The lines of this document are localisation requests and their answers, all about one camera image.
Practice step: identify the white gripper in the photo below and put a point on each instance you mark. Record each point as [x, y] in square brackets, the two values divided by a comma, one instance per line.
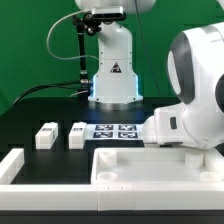
[165, 126]

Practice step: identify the white desk top tray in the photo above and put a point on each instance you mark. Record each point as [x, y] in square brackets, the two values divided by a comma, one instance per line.
[155, 165]

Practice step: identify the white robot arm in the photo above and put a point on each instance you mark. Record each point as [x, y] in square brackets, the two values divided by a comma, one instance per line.
[195, 67]

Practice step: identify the fiducial marker sheet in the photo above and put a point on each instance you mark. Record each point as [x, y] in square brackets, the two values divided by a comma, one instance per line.
[113, 132]

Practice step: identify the white front fence rail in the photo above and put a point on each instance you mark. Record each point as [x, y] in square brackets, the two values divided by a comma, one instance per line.
[112, 197]

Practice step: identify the white fence rail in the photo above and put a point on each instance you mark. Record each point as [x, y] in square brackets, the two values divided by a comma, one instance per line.
[112, 197]
[11, 165]

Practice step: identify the black camera on mount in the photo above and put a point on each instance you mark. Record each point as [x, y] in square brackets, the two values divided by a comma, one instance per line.
[106, 14]

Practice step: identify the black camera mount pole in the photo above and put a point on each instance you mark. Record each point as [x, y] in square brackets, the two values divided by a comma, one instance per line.
[84, 25]

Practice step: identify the white left fence rail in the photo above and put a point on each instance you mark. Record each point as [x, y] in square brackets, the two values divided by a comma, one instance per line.
[11, 165]

